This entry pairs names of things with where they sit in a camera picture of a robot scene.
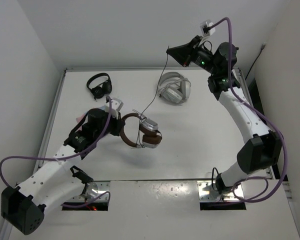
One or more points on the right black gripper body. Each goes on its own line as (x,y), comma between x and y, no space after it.
(202,57)

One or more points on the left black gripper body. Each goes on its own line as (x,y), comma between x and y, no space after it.
(112,126)

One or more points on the brown silver headphones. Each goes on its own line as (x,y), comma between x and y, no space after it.
(151,138)

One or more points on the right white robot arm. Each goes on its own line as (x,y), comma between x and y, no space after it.
(262,145)

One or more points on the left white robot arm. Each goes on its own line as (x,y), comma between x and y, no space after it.
(26,204)

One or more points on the white grey headphones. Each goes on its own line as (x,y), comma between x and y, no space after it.
(174,88)

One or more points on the blue pink headphones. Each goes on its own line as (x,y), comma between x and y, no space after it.
(94,114)

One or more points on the black headphones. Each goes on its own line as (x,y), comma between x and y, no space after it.
(102,89)

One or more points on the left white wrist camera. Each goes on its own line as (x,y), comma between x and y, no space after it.
(115,105)

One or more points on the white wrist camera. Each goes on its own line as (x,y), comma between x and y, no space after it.
(207,28)
(115,105)

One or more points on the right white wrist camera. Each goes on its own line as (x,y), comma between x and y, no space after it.
(207,28)

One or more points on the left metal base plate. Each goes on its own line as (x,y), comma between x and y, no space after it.
(97,188)

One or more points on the metal base plate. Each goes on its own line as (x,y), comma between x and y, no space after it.
(97,188)
(207,194)

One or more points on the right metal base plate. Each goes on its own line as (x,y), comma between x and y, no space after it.
(207,194)

